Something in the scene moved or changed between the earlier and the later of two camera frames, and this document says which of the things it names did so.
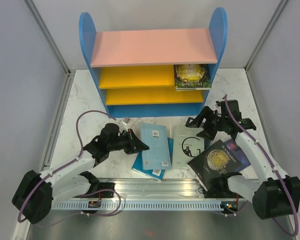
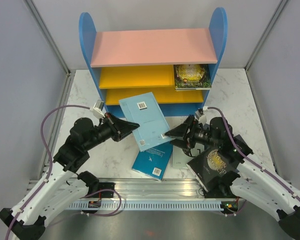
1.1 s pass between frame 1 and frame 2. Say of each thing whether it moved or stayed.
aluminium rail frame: stayed
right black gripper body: moved
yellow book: stayed
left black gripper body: moved
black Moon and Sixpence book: stayed
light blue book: moved
